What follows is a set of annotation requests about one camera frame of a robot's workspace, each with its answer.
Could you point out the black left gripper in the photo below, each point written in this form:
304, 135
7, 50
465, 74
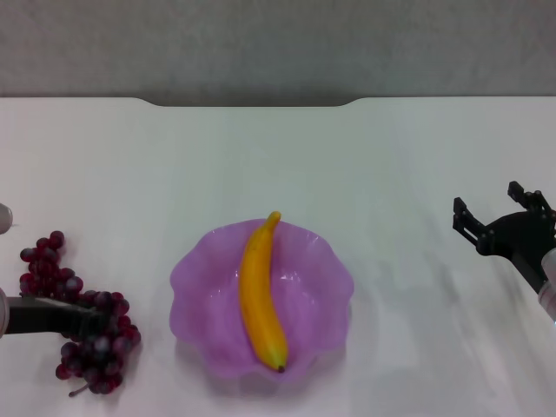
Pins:
35, 319

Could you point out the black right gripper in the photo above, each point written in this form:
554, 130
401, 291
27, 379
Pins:
517, 236

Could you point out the dark red grape bunch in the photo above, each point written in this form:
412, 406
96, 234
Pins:
117, 343

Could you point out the yellow banana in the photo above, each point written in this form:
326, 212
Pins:
260, 304

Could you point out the purple wavy plastic bowl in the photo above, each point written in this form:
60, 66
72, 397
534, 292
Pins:
313, 304

